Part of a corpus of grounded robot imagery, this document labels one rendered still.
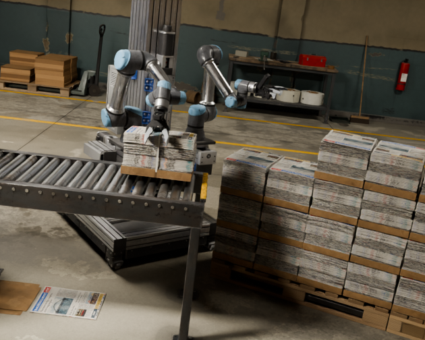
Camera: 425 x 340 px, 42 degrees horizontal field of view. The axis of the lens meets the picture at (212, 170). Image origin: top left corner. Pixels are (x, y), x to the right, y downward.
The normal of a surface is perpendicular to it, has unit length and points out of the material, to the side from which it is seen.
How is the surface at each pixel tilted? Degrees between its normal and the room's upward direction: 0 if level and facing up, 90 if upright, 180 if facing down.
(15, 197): 90
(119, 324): 0
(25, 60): 90
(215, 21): 90
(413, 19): 90
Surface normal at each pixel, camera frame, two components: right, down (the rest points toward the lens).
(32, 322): 0.11, -0.95
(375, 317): -0.39, 0.23
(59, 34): -0.02, 0.29
